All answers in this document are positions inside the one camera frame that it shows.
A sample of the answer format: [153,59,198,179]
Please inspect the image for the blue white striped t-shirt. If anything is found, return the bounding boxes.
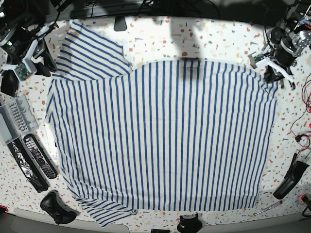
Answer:
[46,20,278,226]

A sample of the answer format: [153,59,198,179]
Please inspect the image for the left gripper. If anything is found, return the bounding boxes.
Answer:
[248,50,296,90]

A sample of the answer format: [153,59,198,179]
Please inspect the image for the black handle tool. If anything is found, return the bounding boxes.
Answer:
[273,153,309,200]

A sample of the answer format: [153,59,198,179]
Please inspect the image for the black monitor stand foot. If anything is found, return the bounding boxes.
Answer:
[114,16,127,32]

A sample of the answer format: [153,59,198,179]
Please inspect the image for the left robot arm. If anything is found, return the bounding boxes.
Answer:
[248,0,311,90]

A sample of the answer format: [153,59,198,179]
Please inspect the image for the clear plastic screw box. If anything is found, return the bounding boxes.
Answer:
[0,95,38,146]

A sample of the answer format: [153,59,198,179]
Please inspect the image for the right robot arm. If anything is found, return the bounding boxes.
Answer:
[0,0,58,81]

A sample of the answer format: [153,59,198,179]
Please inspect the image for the black foil pouch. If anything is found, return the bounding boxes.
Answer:
[7,139,50,193]

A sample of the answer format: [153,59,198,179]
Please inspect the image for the red object at edge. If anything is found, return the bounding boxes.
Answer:
[0,205,8,214]

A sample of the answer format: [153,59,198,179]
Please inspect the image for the black game controller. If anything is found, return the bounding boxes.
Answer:
[40,192,77,225]

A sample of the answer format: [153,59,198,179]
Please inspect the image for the small screwdriver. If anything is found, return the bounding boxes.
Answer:
[253,200,283,216]

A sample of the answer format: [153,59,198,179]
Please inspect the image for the black tv remote control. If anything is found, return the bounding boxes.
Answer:
[23,133,58,179]

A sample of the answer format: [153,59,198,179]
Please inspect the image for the black curved tube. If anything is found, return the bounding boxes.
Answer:
[0,70,19,98]

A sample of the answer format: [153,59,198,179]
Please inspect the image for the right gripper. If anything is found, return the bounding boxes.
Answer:
[1,25,57,81]

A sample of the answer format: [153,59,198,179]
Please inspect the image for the red and black wires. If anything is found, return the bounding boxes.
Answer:
[290,74,311,153]

